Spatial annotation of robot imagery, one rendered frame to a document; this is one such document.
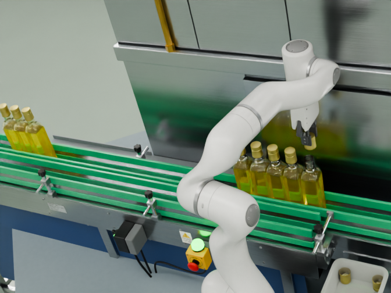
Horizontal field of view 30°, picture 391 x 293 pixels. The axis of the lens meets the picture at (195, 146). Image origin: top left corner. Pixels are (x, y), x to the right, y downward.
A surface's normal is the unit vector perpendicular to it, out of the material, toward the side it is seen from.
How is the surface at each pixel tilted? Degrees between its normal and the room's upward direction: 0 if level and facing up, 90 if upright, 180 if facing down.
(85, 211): 90
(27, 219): 90
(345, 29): 90
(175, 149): 90
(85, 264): 0
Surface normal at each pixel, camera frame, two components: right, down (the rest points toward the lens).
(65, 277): -0.20, -0.75
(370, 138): -0.43, 0.65
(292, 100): 0.11, 0.59
